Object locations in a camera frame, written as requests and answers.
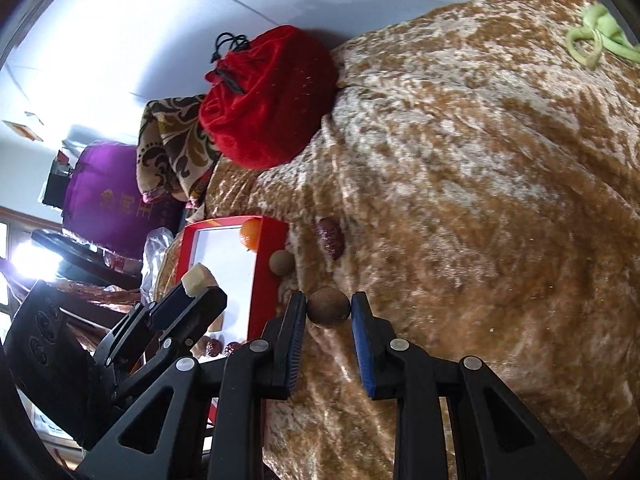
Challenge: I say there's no brown velvet blanket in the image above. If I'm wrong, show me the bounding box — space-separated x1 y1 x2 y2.
155 0 640 480

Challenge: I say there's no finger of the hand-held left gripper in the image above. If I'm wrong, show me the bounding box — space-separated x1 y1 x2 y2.
114 287 229 402
92 282 193 367

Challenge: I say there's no clear plastic bag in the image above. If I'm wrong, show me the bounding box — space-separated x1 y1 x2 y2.
141 227 176 306

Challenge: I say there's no brown longan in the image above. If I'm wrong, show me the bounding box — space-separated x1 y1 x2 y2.
269 250 296 277
306 287 351 330

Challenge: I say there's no brown patterned cloth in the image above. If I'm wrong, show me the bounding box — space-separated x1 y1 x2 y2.
137 95 221 208

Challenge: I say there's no dark wooden furniture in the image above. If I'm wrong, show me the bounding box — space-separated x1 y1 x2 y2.
30 230 143 291

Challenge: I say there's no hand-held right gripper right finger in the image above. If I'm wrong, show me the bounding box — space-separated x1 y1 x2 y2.
351 291 586 480

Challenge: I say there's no red velvet drawstring bag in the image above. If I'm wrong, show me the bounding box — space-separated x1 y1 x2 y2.
199 25 340 170

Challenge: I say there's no black box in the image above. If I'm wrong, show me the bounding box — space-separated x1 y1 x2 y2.
42 150 76 206

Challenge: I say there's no red box with white inside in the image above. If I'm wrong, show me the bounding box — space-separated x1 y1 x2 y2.
177 215 290 428

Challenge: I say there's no green leafy vegetable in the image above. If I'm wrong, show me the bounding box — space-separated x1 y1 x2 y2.
565 2 640 71

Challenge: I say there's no orange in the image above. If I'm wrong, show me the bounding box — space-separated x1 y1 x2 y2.
239 217 263 253

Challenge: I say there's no purple bag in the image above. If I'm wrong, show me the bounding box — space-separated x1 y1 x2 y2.
62 140 186 256

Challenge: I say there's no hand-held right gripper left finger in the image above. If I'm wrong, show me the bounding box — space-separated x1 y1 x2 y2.
75 291 307 480

